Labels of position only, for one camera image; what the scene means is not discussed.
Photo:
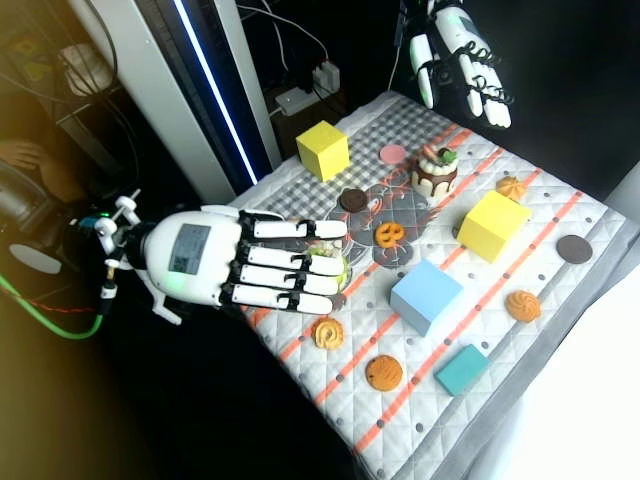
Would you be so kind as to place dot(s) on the white power brick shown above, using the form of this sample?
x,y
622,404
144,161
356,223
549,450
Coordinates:
x,y
85,67

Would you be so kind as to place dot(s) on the pink disc cookie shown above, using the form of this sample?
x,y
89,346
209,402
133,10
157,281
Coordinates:
x,y
392,153

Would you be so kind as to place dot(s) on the small yellow cube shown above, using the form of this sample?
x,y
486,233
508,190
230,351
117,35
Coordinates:
x,y
322,147

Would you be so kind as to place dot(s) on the flat teal block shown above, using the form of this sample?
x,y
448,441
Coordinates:
x,y
462,370

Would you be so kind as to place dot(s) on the orange pretzel cookie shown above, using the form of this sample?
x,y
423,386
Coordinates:
x,y
389,235

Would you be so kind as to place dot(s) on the brown cardboard box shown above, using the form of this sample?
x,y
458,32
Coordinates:
x,y
305,127

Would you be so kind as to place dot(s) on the chocolate chip cookie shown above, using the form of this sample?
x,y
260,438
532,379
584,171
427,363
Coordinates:
x,y
384,373

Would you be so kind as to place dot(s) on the white plug adapter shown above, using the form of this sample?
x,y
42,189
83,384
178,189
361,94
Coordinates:
x,y
326,76

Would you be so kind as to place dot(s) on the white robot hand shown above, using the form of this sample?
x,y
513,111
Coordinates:
x,y
457,25
190,250

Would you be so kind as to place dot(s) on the white plastic bottle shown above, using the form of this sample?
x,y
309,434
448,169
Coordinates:
x,y
325,250

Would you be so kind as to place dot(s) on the chocolate drip toy cake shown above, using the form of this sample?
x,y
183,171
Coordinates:
x,y
434,175

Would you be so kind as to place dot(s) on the swirl butter cookie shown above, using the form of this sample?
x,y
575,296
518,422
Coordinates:
x,y
523,306
328,333

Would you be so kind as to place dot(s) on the white pillar with blue light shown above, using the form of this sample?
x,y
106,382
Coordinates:
x,y
150,75

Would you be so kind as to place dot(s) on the light blue cube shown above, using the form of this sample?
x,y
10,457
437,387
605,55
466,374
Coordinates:
x,y
425,295

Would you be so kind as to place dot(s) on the large yellow cube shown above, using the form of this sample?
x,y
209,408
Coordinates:
x,y
492,225

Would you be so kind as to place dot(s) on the dark brown disc cookie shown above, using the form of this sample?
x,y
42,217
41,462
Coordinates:
x,y
575,248

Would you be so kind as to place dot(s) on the person's hand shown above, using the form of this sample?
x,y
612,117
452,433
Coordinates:
x,y
22,154

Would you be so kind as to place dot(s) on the small swirl cookie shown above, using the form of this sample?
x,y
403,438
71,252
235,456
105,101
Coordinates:
x,y
511,188

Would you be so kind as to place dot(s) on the white power strip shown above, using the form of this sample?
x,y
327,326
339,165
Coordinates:
x,y
296,101

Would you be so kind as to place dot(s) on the grey quilt with bear print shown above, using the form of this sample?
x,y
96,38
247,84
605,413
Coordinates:
x,y
450,350

